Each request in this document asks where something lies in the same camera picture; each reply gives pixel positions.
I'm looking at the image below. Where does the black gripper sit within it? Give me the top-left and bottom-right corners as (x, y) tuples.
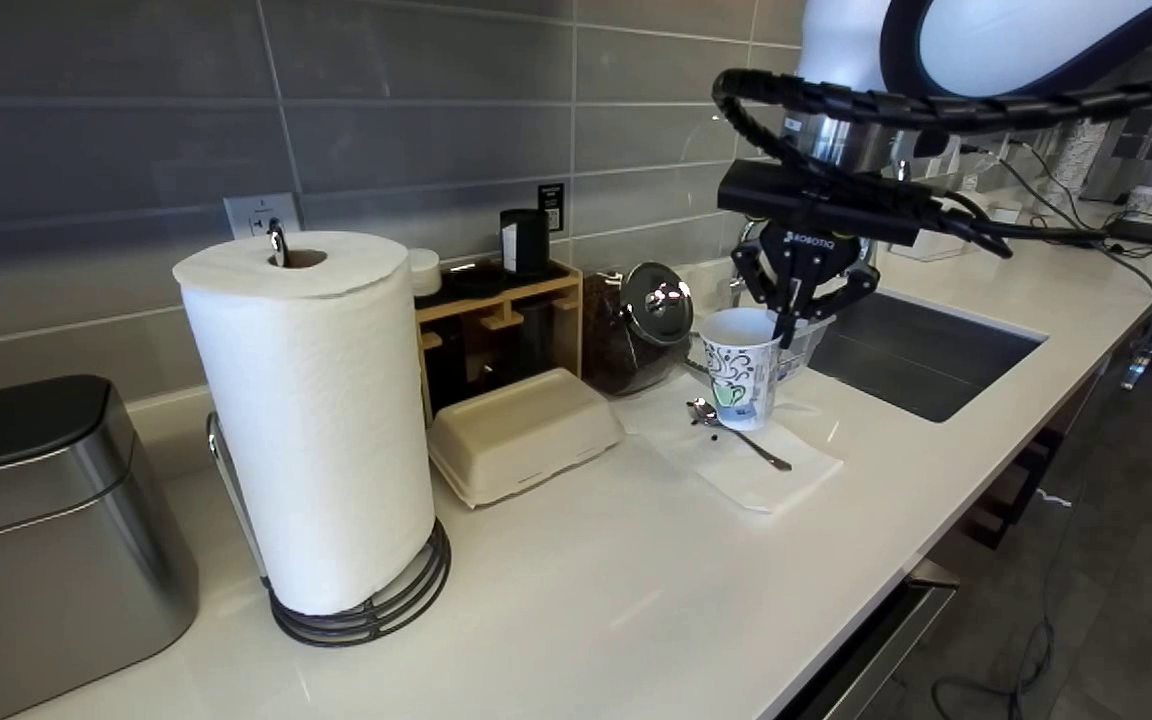
(732, 219), (880, 354)

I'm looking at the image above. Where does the white printed coffee cup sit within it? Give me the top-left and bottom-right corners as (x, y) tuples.
(695, 304), (790, 434)

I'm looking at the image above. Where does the stainless steel sink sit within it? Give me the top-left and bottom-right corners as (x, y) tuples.
(808, 287), (1049, 429)

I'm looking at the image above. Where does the clear plastic container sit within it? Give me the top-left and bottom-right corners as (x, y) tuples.
(776, 314), (842, 386)

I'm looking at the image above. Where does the metal spoon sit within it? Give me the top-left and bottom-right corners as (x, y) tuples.
(686, 395), (796, 475)

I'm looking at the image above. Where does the white paper napkin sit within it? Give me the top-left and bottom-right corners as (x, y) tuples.
(635, 386), (847, 519)

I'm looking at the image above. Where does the wooden organizer rack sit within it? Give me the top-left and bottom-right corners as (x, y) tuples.
(412, 257), (591, 418)

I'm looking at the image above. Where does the black canister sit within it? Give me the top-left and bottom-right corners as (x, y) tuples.
(496, 205), (556, 279)

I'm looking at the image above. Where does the beige lidded dish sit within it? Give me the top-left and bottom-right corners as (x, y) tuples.
(427, 363), (628, 511)

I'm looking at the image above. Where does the black power strip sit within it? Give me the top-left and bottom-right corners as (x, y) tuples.
(1105, 210), (1152, 253)

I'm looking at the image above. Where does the black drawer front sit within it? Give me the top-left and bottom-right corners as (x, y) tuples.
(772, 574), (959, 720)

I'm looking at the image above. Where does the small white jar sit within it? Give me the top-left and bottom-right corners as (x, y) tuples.
(405, 245), (450, 301)

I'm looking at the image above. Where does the white paper towel roll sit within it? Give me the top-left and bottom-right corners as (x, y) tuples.
(171, 230), (442, 620)

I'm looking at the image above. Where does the stainless steel bin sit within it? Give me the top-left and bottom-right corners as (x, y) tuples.
(0, 371), (206, 720)

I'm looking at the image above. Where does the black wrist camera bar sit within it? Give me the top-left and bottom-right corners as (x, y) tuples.
(716, 155), (948, 247)

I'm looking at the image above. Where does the black corrugated cable conduit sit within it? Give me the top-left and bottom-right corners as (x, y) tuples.
(712, 0), (1152, 260)

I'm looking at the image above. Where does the black metal frame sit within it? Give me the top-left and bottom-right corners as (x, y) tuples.
(963, 426), (1068, 552)

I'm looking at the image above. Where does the black wall switch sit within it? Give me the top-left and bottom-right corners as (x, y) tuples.
(531, 181), (569, 236)

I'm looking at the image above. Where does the beige corner bracket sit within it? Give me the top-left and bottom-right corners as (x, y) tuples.
(904, 558), (963, 596)

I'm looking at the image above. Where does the thin black counter cable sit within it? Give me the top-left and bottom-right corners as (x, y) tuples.
(1000, 215), (1152, 308)

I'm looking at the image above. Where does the black wire towel holder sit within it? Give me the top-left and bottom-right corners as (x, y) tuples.
(202, 215), (456, 651)

